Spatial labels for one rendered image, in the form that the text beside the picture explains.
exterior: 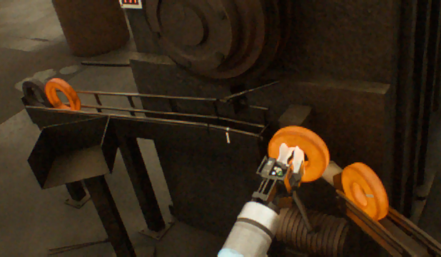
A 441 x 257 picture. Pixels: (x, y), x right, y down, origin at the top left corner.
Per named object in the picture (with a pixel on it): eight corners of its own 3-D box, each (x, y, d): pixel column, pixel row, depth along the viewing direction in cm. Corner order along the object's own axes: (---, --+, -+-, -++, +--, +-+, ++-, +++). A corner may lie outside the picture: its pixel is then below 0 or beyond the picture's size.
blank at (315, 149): (267, 123, 119) (262, 130, 117) (325, 127, 111) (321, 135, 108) (277, 170, 127) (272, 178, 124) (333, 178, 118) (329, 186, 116)
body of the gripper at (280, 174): (295, 160, 106) (274, 204, 100) (301, 180, 112) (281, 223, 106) (265, 153, 109) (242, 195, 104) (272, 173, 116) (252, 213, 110)
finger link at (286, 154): (295, 131, 113) (281, 160, 109) (300, 145, 117) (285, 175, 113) (284, 128, 115) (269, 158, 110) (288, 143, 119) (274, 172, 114)
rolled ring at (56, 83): (79, 123, 206) (84, 118, 208) (71, 88, 194) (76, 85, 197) (50, 109, 213) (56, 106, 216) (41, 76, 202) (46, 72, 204)
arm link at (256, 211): (277, 243, 104) (240, 230, 109) (285, 225, 106) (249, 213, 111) (268, 224, 98) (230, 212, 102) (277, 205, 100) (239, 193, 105)
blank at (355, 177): (364, 214, 127) (354, 219, 126) (344, 162, 127) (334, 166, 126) (397, 220, 112) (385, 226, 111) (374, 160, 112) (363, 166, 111)
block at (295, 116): (297, 160, 157) (292, 100, 144) (320, 165, 153) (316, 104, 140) (284, 180, 150) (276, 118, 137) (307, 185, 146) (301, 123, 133)
